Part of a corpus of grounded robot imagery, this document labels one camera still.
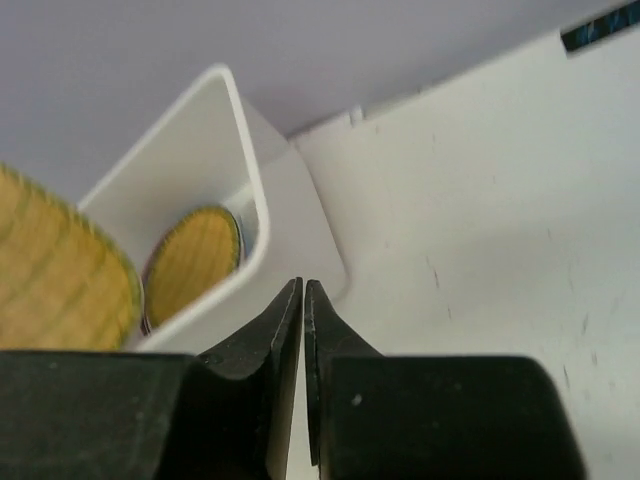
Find white plastic bin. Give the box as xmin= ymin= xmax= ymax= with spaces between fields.
xmin=79 ymin=64 xmax=348 ymax=354

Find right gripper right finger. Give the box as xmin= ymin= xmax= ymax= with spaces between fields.
xmin=304 ymin=280 xmax=587 ymax=479

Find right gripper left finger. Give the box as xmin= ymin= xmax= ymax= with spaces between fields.
xmin=1 ymin=278 xmax=303 ymax=479

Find fan-shaped bamboo woven tray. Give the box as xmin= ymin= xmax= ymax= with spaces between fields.
xmin=1 ymin=165 xmax=143 ymax=351

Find round bamboo woven plate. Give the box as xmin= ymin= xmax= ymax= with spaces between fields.
xmin=142 ymin=205 xmax=242 ymax=329

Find right blue table label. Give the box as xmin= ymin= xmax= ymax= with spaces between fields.
xmin=560 ymin=1 xmax=639 ymax=54

